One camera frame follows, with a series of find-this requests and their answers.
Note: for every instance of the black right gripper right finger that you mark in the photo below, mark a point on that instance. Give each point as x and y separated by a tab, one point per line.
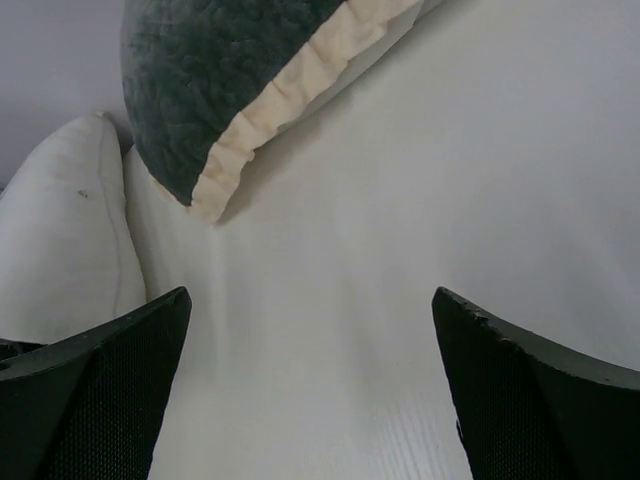
530	408

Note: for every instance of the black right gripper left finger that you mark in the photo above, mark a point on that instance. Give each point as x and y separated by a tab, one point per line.
91	406

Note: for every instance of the grey pillowcase with cream frill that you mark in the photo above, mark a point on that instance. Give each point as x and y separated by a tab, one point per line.
207	83

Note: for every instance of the bare white pillow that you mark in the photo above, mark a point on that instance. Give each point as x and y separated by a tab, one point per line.
68	261

